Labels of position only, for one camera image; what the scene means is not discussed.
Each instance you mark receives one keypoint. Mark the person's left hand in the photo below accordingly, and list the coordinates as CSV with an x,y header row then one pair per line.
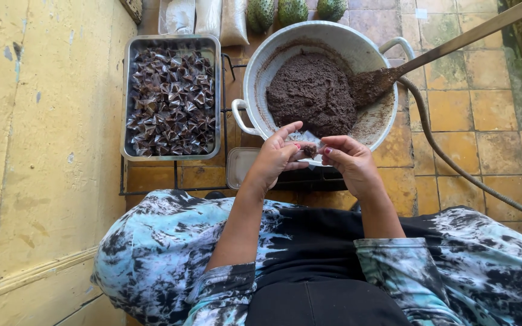
x,y
272,159

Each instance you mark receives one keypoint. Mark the person's right hand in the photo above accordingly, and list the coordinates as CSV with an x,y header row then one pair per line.
x,y
355,163

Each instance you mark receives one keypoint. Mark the small brown candy lump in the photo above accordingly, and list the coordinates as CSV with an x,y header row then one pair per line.
x,y
310,151

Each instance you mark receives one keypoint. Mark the clear plastic wrapper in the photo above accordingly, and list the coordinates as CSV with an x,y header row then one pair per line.
x,y
305,137

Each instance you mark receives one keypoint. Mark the clear plastic container lid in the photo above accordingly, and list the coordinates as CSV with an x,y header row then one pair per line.
x,y
239,166

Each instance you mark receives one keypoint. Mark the brown candy paste mass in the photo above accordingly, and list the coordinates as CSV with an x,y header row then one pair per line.
x,y
311,93

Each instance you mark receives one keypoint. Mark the large white metal basin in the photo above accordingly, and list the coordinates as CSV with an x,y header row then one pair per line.
x,y
360,54

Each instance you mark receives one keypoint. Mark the pile of wrapped brown candies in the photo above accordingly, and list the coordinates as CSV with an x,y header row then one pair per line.
x,y
171,102

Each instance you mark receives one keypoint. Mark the black pants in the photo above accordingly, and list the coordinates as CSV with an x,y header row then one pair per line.
x,y
324,294

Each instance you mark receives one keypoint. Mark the wooden stirring paddle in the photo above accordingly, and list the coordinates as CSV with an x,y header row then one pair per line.
x,y
433,47

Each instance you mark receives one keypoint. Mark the clear bag of tan powder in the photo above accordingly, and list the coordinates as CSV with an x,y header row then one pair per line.
x,y
234,21

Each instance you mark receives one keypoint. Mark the green soursop fruit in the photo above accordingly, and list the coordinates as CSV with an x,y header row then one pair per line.
x,y
261,14
331,9
292,11

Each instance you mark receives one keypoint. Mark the tie-dye blue black shirt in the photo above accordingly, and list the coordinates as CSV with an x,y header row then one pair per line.
x,y
152,258

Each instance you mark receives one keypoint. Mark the clear bag of white powder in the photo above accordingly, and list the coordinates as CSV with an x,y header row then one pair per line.
x,y
208,17
179,17

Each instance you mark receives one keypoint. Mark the rectangular metal tray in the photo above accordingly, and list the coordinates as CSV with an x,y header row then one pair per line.
x,y
127,99

